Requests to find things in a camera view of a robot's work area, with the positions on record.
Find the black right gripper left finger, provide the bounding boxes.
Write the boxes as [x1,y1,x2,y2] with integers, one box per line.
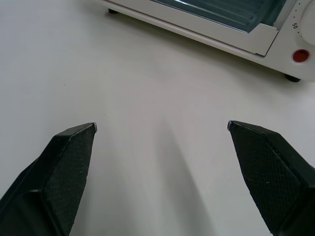
[0,122,98,236]

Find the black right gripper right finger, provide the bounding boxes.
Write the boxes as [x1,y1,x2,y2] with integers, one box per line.
[227,120,315,236]

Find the red indicator light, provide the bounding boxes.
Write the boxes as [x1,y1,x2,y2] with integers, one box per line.
[292,49,310,63]

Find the white toaster oven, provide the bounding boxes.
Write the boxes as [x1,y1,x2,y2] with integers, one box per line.
[95,0,315,83]

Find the white timer dial knob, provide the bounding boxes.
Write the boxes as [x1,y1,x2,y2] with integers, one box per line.
[296,0,315,48]

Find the white oven glass door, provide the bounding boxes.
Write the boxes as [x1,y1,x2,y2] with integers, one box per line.
[98,0,287,57]

